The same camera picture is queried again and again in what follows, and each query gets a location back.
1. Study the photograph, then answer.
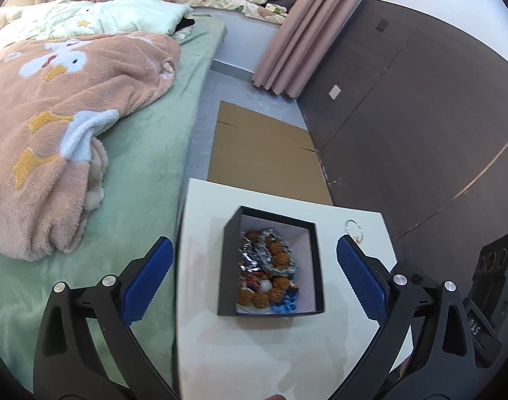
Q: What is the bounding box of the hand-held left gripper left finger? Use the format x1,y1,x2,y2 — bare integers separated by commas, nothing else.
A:
33,236,182,400

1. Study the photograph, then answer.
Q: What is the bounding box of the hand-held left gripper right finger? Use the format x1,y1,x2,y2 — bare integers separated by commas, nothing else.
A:
333,235,476,400

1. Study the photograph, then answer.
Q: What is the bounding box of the thin silver ring bangle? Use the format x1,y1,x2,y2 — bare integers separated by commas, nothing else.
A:
344,218,365,243

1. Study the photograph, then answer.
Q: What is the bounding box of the blue knot ornament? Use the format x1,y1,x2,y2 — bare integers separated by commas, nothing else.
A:
271,288,301,314

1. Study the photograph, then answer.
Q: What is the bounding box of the brown seed bead bracelet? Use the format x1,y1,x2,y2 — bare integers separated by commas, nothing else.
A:
236,230,301,310

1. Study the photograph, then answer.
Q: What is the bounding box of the black square gift box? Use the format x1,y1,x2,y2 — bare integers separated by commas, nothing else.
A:
217,205,324,317

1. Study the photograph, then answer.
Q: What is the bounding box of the white translucent fabric flower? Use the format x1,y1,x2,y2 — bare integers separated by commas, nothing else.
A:
236,303,275,314

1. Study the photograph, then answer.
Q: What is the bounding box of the red cord bead bracelet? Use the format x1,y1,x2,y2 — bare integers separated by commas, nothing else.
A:
239,273,265,292

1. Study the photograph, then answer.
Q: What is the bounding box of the grey metallic bead bracelet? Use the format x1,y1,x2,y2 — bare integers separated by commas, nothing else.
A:
238,228,298,279

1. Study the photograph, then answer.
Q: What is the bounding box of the green bed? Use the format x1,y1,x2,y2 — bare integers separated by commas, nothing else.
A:
0,19,229,393

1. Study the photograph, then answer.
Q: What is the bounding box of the flat brown cardboard sheet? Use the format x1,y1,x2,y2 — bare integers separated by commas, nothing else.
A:
207,100,334,207

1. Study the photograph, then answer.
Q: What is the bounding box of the dark brown wardrobe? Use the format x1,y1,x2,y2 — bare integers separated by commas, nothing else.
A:
295,0,508,267

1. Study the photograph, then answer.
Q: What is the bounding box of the pink fleece duck blanket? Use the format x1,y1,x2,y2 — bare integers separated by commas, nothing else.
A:
0,31,182,263

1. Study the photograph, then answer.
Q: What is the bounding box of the light green quilt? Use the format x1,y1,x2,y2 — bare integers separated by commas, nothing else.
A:
0,0,195,57

